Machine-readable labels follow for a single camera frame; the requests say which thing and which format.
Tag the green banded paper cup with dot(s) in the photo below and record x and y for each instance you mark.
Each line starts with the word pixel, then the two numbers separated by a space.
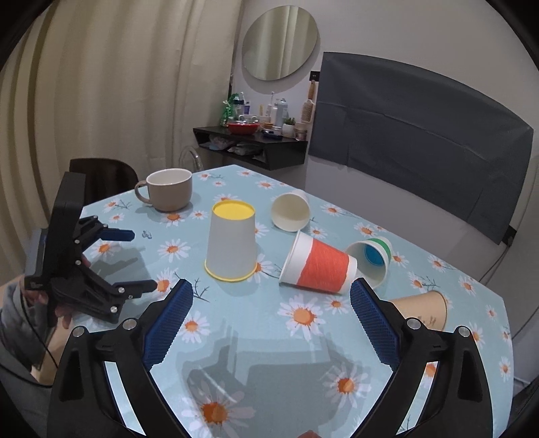
pixel 371 273

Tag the dark brown chair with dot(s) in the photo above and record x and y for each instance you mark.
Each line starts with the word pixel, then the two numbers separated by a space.
pixel 105 177

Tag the yellow bottomed white paper cup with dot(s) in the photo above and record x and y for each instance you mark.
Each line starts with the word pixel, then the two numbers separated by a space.
pixel 231 248

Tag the plain white paper cup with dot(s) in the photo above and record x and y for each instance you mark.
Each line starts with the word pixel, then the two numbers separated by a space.
pixel 288 212

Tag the dark grey hanging cloth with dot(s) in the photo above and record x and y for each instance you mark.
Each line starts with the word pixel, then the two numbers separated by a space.
pixel 421 139

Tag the orange banded paper cup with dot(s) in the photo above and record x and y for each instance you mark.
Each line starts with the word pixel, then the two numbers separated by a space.
pixel 328 269

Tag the person's left hand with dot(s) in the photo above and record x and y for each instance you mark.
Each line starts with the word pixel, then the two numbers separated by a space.
pixel 63 315

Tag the beige curtain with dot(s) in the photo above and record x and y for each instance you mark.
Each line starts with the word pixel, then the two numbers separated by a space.
pixel 105 84

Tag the red bowl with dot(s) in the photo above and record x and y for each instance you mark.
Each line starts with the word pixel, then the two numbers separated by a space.
pixel 243 129

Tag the black wall socket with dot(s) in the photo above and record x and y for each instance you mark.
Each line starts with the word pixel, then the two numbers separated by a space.
pixel 315 76

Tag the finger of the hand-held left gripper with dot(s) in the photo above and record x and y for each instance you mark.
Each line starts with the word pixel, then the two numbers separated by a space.
pixel 120 235
pixel 141 286

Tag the beige ceramic mug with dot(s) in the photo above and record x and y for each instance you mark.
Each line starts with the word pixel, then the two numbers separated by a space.
pixel 168 193

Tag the brown kraft paper cup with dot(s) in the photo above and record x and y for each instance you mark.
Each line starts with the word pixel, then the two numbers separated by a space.
pixel 425 307

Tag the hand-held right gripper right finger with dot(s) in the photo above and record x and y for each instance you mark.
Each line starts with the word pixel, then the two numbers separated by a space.
pixel 374 324

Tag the small cosmetic jar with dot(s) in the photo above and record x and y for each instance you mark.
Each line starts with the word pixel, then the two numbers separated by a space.
pixel 300 132

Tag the round wall mirror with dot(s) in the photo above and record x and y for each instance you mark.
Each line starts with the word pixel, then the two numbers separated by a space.
pixel 280 42

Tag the wooden hairbrush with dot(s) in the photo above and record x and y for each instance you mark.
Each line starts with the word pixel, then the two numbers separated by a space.
pixel 308 110

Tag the silver spray can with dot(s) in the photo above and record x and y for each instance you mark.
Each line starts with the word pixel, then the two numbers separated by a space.
pixel 282 111

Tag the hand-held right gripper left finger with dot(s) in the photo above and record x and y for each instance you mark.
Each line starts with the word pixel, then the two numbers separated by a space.
pixel 170 324

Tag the clear plastic chair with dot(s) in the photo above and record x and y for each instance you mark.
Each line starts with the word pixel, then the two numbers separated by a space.
pixel 184 155

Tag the white bottle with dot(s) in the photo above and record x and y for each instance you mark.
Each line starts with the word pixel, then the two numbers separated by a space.
pixel 273 113

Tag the blue daisy print tablecloth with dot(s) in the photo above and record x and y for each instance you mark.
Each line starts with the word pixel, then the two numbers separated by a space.
pixel 261 332

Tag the black wall shelf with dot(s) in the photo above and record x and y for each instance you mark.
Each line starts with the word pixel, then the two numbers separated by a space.
pixel 286 153

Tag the small potted plant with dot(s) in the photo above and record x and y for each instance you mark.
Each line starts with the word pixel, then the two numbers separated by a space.
pixel 289 128

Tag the green ribbon decoration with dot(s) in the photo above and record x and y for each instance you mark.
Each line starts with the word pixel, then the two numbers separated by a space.
pixel 227 110

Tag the blue capped bottle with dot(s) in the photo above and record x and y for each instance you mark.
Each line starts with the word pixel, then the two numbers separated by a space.
pixel 240 105

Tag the person's left forearm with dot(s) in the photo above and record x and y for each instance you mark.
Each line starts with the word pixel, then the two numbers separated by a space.
pixel 12 328

